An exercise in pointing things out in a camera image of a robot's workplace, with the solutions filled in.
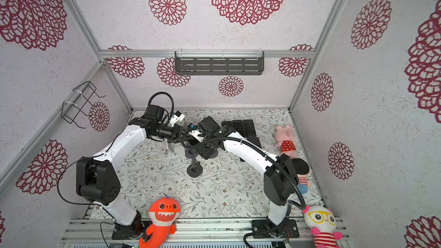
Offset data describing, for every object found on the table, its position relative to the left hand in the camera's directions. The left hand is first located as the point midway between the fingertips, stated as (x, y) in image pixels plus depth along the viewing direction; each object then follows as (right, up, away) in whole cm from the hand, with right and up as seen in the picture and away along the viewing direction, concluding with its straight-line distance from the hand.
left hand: (190, 140), depth 80 cm
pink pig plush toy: (+51, -2, +18) cm, 54 cm away
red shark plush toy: (-10, -29, -9) cm, 32 cm away
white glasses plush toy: (+56, -33, -10) cm, 66 cm away
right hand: (+4, -1, +3) cm, 6 cm away
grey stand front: (+1, -15, +6) cm, 17 cm away
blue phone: (+20, +8, +36) cm, 42 cm away
